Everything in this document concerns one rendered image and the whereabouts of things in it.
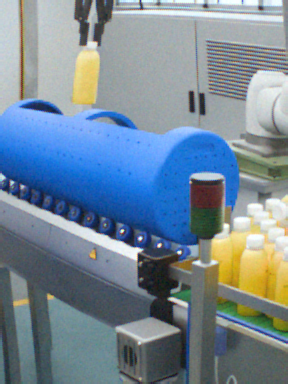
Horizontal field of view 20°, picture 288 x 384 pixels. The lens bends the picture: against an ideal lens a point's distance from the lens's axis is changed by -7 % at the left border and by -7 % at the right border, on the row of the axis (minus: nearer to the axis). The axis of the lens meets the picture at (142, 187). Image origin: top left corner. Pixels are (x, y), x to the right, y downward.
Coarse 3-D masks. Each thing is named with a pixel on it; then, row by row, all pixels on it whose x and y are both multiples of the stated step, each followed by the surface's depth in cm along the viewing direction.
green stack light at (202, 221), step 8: (192, 208) 151; (200, 208) 150; (208, 208) 150; (216, 208) 150; (224, 208) 152; (192, 216) 151; (200, 216) 150; (208, 216) 150; (216, 216) 150; (224, 216) 152; (192, 224) 152; (200, 224) 150; (208, 224) 150; (216, 224) 150; (192, 232) 152; (200, 232) 151; (208, 232) 150; (216, 232) 151
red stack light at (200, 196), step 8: (192, 184) 150; (224, 184) 151; (192, 192) 150; (200, 192) 149; (208, 192) 149; (216, 192) 149; (224, 192) 151; (192, 200) 151; (200, 200) 149; (208, 200) 149; (216, 200) 149; (224, 200) 151
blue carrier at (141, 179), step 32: (0, 128) 264; (32, 128) 249; (64, 128) 237; (96, 128) 227; (128, 128) 246; (192, 128) 210; (0, 160) 265; (32, 160) 246; (64, 160) 231; (96, 160) 219; (128, 160) 210; (160, 160) 202; (192, 160) 207; (224, 160) 213; (64, 192) 236; (96, 192) 221; (128, 192) 209; (160, 192) 203; (128, 224) 219; (160, 224) 204
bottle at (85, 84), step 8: (88, 48) 221; (80, 56) 221; (88, 56) 220; (96, 56) 221; (80, 64) 221; (88, 64) 220; (96, 64) 221; (80, 72) 221; (88, 72) 221; (96, 72) 222; (80, 80) 221; (88, 80) 221; (96, 80) 223; (80, 88) 222; (88, 88) 222; (96, 88) 224; (72, 96) 224; (80, 96) 222; (88, 96) 222; (80, 104) 223; (88, 104) 223
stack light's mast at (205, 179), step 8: (192, 176) 151; (200, 176) 151; (208, 176) 151; (216, 176) 151; (200, 184) 149; (208, 184) 149; (216, 184) 149; (200, 240) 154; (208, 240) 153; (200, 248) 154; (208, 248) 153; (200, 256) 155; (208, 256) 154
